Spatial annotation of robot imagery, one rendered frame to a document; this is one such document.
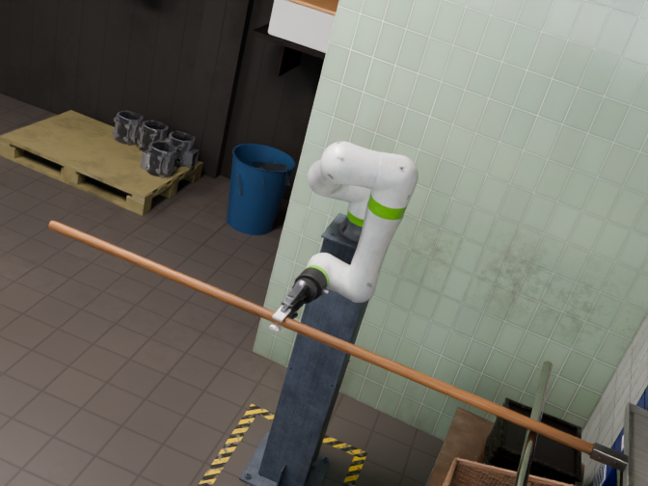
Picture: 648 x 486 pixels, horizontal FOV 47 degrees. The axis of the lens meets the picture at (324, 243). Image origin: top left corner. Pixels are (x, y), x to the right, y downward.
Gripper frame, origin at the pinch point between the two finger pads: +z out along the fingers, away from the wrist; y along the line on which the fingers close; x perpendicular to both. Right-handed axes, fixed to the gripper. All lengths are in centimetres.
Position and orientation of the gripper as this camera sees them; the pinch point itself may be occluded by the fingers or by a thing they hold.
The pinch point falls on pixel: (280, 318)
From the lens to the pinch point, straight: 219.2
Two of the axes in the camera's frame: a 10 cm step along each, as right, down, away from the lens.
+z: -3.6, 3.8, -8.5
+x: -9.0, -3.7, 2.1
